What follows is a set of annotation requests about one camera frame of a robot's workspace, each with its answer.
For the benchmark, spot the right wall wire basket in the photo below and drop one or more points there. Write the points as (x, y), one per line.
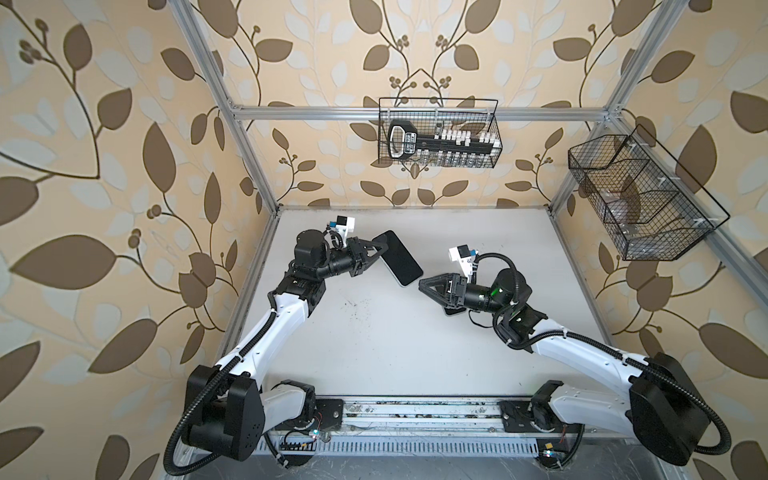
(652, 206)

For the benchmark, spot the aluminium front rail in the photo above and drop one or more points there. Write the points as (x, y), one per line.
(420, 423)

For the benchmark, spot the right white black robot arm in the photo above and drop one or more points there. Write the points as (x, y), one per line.
(651, 399)

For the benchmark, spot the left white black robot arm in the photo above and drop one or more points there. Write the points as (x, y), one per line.
(252, 360)

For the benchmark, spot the black tool with white bits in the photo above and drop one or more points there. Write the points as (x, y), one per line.
(441, 145)

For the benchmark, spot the aluminium frame bars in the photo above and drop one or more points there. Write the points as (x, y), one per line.
(745, 269)

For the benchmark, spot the back wall wire basket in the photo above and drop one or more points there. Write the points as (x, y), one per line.
(424, 112)

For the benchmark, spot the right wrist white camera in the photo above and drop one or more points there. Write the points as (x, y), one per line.
(465, 258)

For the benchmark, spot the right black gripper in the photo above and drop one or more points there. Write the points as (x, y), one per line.
(455, 285)

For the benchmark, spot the wall wire basket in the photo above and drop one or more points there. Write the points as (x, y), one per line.
(424, 112)
(652, 206)

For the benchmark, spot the wrist white camera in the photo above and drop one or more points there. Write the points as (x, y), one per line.
(342, 224)
(465, 258)

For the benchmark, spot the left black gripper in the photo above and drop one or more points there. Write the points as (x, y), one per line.
(355, 256)

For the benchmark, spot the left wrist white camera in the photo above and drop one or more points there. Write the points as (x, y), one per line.
(342, 224)

